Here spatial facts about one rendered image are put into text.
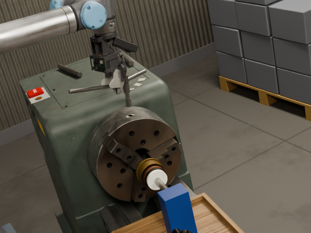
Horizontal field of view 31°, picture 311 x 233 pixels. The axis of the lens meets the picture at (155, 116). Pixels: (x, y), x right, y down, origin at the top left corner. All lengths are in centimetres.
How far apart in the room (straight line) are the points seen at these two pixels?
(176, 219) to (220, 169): 216
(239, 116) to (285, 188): 109
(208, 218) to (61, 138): 58
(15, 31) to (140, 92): 69
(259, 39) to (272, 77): 31
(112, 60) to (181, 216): 53
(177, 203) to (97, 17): 58
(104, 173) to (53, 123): 26
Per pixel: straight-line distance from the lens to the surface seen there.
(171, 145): 192
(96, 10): 155
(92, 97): 209
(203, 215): 195
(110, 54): 176
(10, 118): 504
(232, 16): 453
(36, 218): 388
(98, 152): 188
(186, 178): 224
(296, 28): 402
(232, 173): 378
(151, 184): 181
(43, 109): 211
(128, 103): 189
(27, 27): 151
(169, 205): 167
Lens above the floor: 203
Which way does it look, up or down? 25 degrees down
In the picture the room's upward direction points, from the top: 13 degrees counter-clockwise
